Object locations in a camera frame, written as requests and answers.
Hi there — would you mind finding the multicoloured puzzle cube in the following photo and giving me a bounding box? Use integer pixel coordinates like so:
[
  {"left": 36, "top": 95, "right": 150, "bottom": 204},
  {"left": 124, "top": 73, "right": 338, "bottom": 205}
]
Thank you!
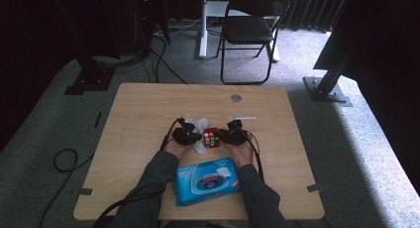
[{"left": 202, "top": 127, "right": 221, "bottom": 150}]

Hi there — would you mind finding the dark equipment rack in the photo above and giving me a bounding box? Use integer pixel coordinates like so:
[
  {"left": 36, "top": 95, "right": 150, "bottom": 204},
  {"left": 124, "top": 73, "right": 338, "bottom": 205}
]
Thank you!
[{"left": 131, "top": 0, "right": 171, "bottom": 55}]

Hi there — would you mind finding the person's left hand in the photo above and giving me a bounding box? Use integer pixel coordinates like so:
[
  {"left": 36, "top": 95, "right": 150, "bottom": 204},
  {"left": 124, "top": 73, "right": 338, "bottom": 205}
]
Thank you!
[{"left": 163, "top": 138, "right": 193, "bottom": 161}]

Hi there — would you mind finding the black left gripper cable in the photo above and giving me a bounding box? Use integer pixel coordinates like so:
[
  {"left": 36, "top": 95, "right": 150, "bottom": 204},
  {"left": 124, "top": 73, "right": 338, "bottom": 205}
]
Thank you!
[{"left": 92, "top": 117, "right": 184, "bottom": 228}]

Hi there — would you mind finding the dark pleated curtain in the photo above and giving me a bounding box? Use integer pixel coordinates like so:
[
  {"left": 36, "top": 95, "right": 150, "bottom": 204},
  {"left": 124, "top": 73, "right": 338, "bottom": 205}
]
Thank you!
[{"left": 283, "top": 0, "right": 352, "bottom": 33}]

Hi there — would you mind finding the black folding chair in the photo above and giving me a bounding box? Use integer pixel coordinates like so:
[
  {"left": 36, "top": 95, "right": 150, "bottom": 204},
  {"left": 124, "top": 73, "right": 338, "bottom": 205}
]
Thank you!
[{"left": 216, "top": 0, "right": 291, "bottom": 86}]

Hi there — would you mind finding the black stand with flat base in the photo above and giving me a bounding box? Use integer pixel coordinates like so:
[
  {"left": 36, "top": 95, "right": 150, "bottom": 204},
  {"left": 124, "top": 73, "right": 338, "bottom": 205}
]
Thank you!
[{"left": 63, "top": 54, "right": 117, "bottom": 96}]

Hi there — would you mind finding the white floor cable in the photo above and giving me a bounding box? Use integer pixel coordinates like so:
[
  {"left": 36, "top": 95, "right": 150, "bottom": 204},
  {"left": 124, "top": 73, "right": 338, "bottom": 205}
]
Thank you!
[{"left": 154, "top": 17, "right": 203, "bottom": 37}]

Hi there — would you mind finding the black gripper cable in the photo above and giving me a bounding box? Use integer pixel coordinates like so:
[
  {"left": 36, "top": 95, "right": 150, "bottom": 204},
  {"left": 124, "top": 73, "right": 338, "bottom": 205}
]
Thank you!
[
  {"left": 243, "top": 130, "right": 265, "bottom": 183},
  {"left": 92, "top": 117, "right": 184, "bottom": 228}
]

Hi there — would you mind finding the person's right hand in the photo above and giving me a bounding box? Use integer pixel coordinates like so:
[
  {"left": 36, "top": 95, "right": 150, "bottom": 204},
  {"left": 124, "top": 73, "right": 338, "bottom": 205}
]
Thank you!
[{"left": 227, "top": 141, "right": 255, "bottom": 169}]

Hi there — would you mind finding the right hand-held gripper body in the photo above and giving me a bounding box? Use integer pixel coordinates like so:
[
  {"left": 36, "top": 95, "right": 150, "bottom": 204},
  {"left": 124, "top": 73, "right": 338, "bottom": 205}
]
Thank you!
[{"left": 226, "top": 114, "right": 258, "bottom": 147}]

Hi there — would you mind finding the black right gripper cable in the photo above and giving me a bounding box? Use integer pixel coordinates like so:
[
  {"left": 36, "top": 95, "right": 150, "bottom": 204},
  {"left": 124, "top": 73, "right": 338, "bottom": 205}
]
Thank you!
[{"left": 243, "top": 130, "right": 265, "bottom": 183}]

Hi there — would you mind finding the white wet wipe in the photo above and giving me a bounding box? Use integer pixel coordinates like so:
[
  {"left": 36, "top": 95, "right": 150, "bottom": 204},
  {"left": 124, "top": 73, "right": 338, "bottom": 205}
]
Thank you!
[{"left": 184, "top": 114, "right": 211, "bottom": 156}]

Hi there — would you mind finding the looped black floor cable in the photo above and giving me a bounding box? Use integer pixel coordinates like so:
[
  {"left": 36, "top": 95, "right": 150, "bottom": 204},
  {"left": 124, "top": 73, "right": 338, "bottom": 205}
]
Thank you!
[{"left": 37, "top": 148, "right": 96, "bottom": 228}]

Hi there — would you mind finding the black metal stand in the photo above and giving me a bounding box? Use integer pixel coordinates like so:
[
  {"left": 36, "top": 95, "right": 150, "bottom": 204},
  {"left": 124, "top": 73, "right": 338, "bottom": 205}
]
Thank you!
[{"left": 302, "top": 39, "right": 365, "bottom": 108}]

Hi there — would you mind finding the blue wet wipe pack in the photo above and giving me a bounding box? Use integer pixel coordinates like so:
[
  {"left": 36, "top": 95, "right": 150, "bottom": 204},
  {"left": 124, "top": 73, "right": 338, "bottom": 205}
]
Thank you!
[{"left": 171, "top": 157, "right": 243, "bottom": 207}]

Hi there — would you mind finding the grey tape piece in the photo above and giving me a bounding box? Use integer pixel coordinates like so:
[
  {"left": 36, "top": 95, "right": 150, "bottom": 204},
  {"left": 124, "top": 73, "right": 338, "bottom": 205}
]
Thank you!
[{"left": 306, "top": 182, "right": 326, "bottom": 193}]

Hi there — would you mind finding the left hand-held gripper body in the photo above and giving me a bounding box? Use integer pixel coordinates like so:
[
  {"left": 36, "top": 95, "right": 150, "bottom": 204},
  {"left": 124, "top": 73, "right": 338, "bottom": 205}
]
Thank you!
[{"left": 171, "top": 116, "right": 200, "bottom": 147}]

